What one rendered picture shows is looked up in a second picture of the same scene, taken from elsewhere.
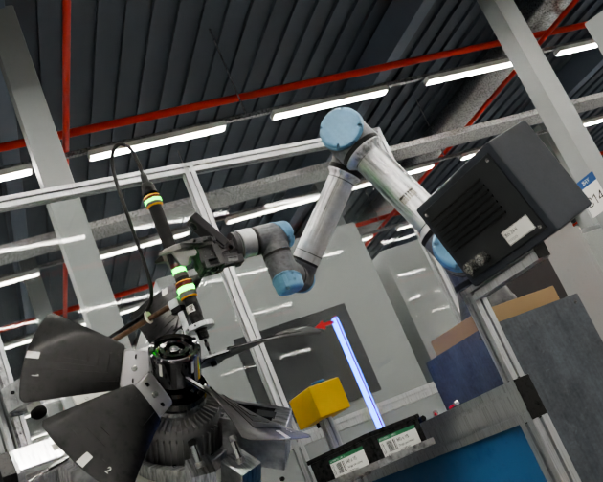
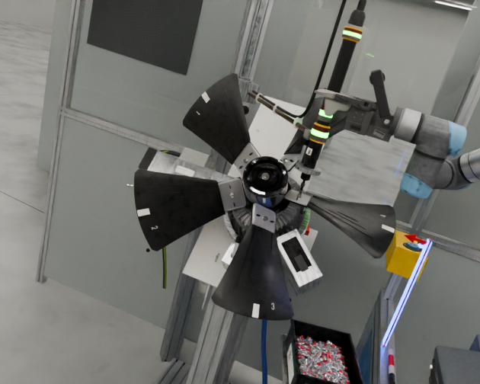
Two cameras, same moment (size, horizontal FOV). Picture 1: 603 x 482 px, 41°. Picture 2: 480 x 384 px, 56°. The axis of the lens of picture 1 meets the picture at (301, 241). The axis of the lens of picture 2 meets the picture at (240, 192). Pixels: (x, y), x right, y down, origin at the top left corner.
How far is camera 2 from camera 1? 121 cm
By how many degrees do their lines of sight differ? 54
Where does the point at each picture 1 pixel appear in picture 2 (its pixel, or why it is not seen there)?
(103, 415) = (177, 191)
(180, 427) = (248, 220)
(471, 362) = not seen: outside the picture
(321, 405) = (394, 264)
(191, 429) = not seen: hidden behind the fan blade
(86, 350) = (230, 123)
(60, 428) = (143, 183)
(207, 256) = (355, 118)
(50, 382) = (202, 124)
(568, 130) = not seen: outside the picture
